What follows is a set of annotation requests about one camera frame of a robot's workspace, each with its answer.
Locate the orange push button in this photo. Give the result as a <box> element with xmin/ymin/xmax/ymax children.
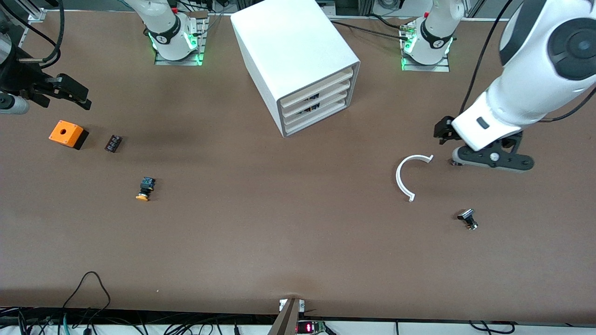
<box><xmin>135</xmin><ymin>177</ymin><xmax>156</xmax><ymax>201</ymax></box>

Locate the white curved plastic arc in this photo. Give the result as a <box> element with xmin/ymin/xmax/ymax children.
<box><xmin>395</xmin><ymin>154</ymin><xmax>434</xmax><ymax>202</ymax></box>

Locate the red LED display device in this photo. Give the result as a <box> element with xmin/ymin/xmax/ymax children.
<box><xmin>297</xmin><ymin>320</ymin><xmax>326</xmax><ymax>335</ymax></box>

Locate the orange button enclosure box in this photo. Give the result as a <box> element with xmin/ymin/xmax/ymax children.
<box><xmin>48</xmin><ymin>121</ymin><xmax>89</xmax><ymax>150</ymax></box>

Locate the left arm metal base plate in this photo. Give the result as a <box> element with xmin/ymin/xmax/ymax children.
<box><xmin>400</xmin><ymin>21</ymin><xmax>450</xmax><ymax>72</ymax></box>

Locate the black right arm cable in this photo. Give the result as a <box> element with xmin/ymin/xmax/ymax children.
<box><xmin>0</xmin><ymin>0</ymin><xmax>64</xmax><ymax>66</ymax></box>

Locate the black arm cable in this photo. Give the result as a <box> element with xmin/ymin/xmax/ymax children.
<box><xmin>0</xmin><ymin>0</ymin><xmax>64</xmax><ymax>66</ymax></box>
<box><xmin>458</xmin><ymin>0</ymin><xmax>596</xmax><ymax>122</ymax></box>

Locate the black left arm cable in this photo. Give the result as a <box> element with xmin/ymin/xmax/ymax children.
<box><xmin>458</xmin><ymin>0</ymin><xmax>596</xmax><ymax>122</ymax></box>

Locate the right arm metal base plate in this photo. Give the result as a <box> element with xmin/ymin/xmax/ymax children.
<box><xmin>155</xmin><ymin>12</ymin><xmax>208</xmax><ymax>66</ymax></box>

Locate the black cable pair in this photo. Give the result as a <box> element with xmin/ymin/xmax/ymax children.
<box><xmin>331</xmin><ymin>14</ymin><xmax>415</xmax><ymax>41</ymax></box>

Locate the black looped cable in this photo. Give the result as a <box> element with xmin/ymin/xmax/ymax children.
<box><xmin>62</xmin><ymin>271</ymin><xmax>111</xmax><ymax>322</ymax></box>

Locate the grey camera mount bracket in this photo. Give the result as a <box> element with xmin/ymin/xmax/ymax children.
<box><xmin>268</xmin><ymin>298</ymin><xmax>305</xmax><ymax>335</ymax></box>

